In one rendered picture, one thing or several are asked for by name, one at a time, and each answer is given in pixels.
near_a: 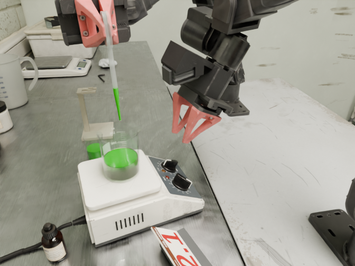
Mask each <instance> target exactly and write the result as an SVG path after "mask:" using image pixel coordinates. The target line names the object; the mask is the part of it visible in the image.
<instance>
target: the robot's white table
mask: <svg viewBox="0 0 355 266"><path fill-rule="evenodd" d="M239 98H240V99H239V100H240V101H241V102H242V103H243V104H244V106H245V107H246V108H247V109H248V110H249V111H250V113H249V115H247V116H236V117H229V116H228V115H227V114H226V113H224V112H223V111H222V112H221V114H220V117H221V118H222V119H221V121H220V122H218V123H217V124H215V125H213V126H212V127H210V128H208V129H207V130H205V131H203V132H202V133H200V134H199V135H198V136H196V137H195V138H194V139H193V140H192V141H191V144H192V146H193V149H194V151H195V153H196V156H197V158H198V160H199V162H200V165H201V167H202V169H203V172H204V174H205V176H206V178H207V181H208V183H209V185H210V188H211V190H212V192H213V194H214V197H215V199H216V201H217V204H218V206H219V208H220V210H221V213H222V216H223V218H224V219H225V222H226V225H227V227H228V229H229V231H230V234H231V236H232V238H233V241H234V243H235V245H236V247H237V250H238V252H239V254H240V257H241V259H242V261H243V263H244V266H343V265H342V263H341V262H340V261H339V259H338V258H337V257H336V256H335V254H334V253H333V252H332V251H331V249H330V248H329V247H328V245H327V244H326V243H325V241H324V240H323V239H322V238H321V236H320V235H319V234H318V232H317V231H316V230H315V228H314V227H313V226H312V224H311V223H310V222H309V216H310V214H311V213H315V212H321V211H328V210H334V209H342V210H344V211H345V212H346V213H347V211H346V209H345V201H346V198H347V197H346V195H347V194H348V192H349V189H350V186H351V183H352V179H354V178H355V126H354V125H353V124H351V123H350V122H348V121H346V120H345V119H343V118H342V117H340V116H339V115H337V114H336V113H334V112H333V111H331V110H330V109H328V108H327V107H325V106H324V105H322V104H320V103H319V102H317V101H316V100H314V99H313V98H311V97H310V96H308V95H307V94H305V93H304V92H302V91H301V90H299V89H298V88H296V87H294V86H293V85H291V84H290V83H288V82H287V81H285V80H284V79H281V78H269V79H253V80H245V82H244V83H241V84H240V89H239ZM347 214H348V213H347Z"/></svg>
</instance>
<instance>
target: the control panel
mask: <svg viewBox="0 0 355 266"><path fill-rule="evenodd" d="M148 157H149V159H150V161H151V162H152V164H153V166H154V168H155V169H156V171H157V173H158V174H159V176H160V178H161V180H162V181H163V183H164V185H165V186H166V188H167V190H168V191H169V193H170V194H174V195H181V196H187V197H194V198H200V199H202V197H201V196H200V194H199V193H198V192H197V190H196V189H195V188H194V186H193V185H192V184H191V186H190V187H189V188H188V190H187V191H182V190H179V189H178V188H176V187H175V186H174V185H173V184H172V180H174V177H175V176H176V174H177V173H179V174H181V175H182V176H184V177H185V178H187V177H186V175H185V174H184V172H183V171H182V169H181V168H180V167H179V165H178V164H177V166H176V167H175V169H176V172H175V173H171V172H168V171H166V170H165V172H163V171H162V169H164V168H163V167H162V166H161V163H162V162H165V160H163V159H158V158H154V157H150V156H148ZM166 176H169V177H170V178H166ZM187 179H188V178H187Z"/></svg>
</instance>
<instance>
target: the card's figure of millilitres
mask: <svg viewBox="0 0 355 266"><path fill-rule="evenodd" d="M156 229H157V230H158V232H159V233H160V235H161V237H162V238H163V240H164V241H165V243H166V244H167V246H168V247H169V249H170V250H171V252H172V253H173V255H174V257H175V258H176V260H177V261H178V263H179V265H180V266H199V265H198V263H197V262H196V260H195V259H194V257H193V256H192V254H191V253H190V252H189V250H188V249H187V248H186V246H185V245H184V243H183V242H182V240H181V239H180V238H179V236H178V235H177V233H176V232H175V231H170V230H164V229H158V228H156Z"/></svg>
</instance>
